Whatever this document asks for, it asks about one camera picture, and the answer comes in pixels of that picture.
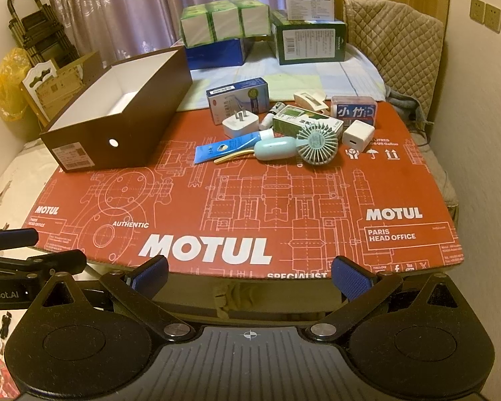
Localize blue white medicine box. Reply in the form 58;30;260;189
206;77;271;125

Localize blue cream tube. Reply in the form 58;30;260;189
194;130;274;164

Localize small green white box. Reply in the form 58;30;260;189
272;105;344;138

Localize blue carton box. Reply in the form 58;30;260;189
185;37;251;70

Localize white patterned bedsheet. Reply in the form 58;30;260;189
0;138;59;226

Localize pink patterned curtain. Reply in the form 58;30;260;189
42;0;335;63

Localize white cube charger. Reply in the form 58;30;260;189
341;120;375;151

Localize gold hair clip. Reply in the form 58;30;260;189
214;148;257;164

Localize dark green carton box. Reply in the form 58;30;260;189
271;10;348;66

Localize yellow plastic bag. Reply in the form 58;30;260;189
0;48;34;123

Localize blue green checked sheet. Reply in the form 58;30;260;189
175;37;387;111

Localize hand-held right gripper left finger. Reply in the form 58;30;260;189
33;254;193;341

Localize pink translucent plastic case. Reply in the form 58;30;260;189
331;95;378;128

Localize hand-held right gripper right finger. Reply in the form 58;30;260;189
305;255;468;341

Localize green white tissue pack bundle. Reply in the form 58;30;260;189
179;1;273;47

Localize mint handheld fan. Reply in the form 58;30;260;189
254;120;341;170

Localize beige quilted cover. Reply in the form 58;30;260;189
343;0;447;122

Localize brown cardboard carton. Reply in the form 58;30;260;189
21;50;105;126

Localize white two-prong plug charger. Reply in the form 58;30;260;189
222;109;260;138

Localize black folding trolley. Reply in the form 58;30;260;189
6;0;82;68

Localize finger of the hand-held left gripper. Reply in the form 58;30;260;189
0;228;39;252
0;250;87;280

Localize red printed cardboard sheet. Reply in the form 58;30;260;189
27;100;458;280

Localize grey cloth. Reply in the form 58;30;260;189
384;86;435;134

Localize white hair claw clip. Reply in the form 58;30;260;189
293;89;332;113

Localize brown storage box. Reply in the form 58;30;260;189
39;49;193;173

